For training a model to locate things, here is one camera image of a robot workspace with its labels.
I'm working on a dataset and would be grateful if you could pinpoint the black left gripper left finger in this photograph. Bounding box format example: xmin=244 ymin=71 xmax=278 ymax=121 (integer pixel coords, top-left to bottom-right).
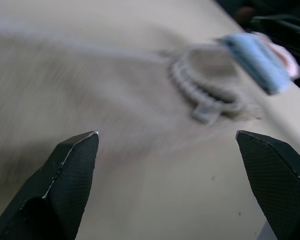
xmin=0 ymin=130 xmax=101 ymax=240

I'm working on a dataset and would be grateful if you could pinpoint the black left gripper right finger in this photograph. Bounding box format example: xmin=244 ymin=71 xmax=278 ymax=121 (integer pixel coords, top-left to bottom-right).
xmin=235 ymin=129 xmax=300 ymax=240

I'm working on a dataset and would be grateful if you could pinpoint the pink folded towel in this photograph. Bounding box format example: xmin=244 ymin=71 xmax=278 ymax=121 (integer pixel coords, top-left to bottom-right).
xmin=251 ymin=31 xmax=300 ymax=81

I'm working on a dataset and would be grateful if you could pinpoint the light blue box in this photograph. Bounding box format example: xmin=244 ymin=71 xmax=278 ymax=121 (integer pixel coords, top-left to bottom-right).
xmin=214 ymin=32 xmax=291 ymax=95

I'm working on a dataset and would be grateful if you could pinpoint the dark green bulky object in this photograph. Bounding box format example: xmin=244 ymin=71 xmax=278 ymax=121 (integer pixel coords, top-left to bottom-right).
xmin=248 ymin=14 xmax=300 ymax=87

